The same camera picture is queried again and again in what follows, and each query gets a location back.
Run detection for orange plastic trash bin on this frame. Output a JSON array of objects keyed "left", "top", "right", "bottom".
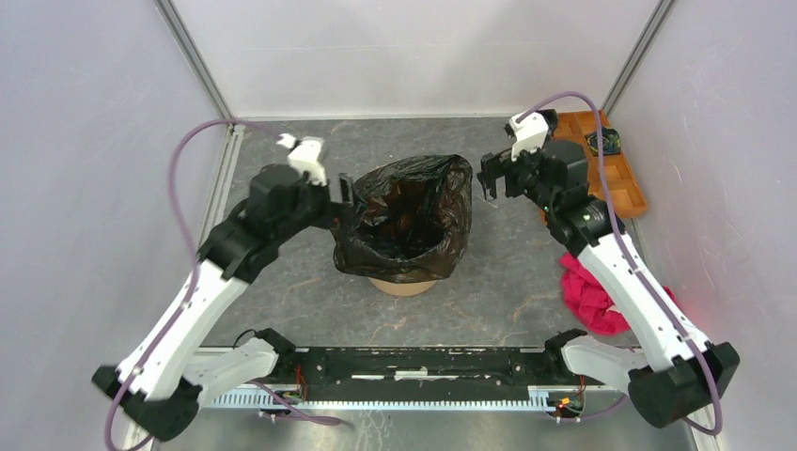
[{"left": 369, "top": 278, "right": 437, "bottom": 297}]

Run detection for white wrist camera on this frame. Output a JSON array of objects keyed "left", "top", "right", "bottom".
[
  {"left": 276, "top": 133, "right": 328, "bottom": 186},
  {"left": 508, "top": 112, "right": 550, "bottom": 162}
]

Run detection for aluminium corner post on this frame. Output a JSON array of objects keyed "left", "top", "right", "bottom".
[
  {"left": 154, "top": 0, "right": 234, "bottom": 119},
  {"left": 602, "top": 0, "right": 678, "bottom": 116}
]

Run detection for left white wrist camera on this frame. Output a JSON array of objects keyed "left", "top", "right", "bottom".
[{"left": 276, "top": 133, "right": 328, "bottom": 186}]

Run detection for pink red cloth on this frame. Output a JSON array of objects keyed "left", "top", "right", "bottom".
[{"left": 558, "top": 252, "right": 677, "bottom": 338}]

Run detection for orange compartment tray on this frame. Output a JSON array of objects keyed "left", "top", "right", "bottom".
[{"left": 553, "top": 111, "right": 648, "bottom": 219}]

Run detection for left aluminium corner post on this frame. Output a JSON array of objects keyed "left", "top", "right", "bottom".
[{"left": 154, "top": 0, "right": 234, "bottom": 119}]

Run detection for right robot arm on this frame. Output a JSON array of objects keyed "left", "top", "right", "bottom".
[{"left": 477, "top": 141, "right": 740, "bottom": 435}]

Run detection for right aluminium corner post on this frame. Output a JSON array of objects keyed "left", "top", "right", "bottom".
[{"left": 602, "top": 0, "right": 678, "bottom": 116}]

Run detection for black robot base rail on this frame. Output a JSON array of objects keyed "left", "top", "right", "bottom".
[{"left": 236, "top": 330, "right": 608, "bottom": 406}]

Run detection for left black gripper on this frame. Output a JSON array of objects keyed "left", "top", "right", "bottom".
[{"left": 274, "top": 169, "right": 368, "bottom": 244}]

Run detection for black plastic trash bag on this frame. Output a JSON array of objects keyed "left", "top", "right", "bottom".
[{"left": 333, "top": 154, "right": 473, "bottom": 284}]

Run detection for black bag roll top-left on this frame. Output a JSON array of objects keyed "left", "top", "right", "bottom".
[{"left": 538, "top": 108, "right": 559, "bottom": 135}]

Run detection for dark bag roll blue-green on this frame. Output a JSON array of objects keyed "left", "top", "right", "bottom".
[{"left": 585, "top": 126, "right": 622, "bottom": 157}]

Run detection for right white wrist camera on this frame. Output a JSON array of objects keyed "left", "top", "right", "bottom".
[{"left": 508, "top": 112, "right": 550, "bottom": 162}]

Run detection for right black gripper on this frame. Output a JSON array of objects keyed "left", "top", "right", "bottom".
[{"left": 475, "top": 140, "right": 556, "bottom": 213}]

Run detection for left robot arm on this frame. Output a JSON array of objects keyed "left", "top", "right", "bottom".
[{"left": 92, "top": 163, "right": 356, "bottom": 442}]

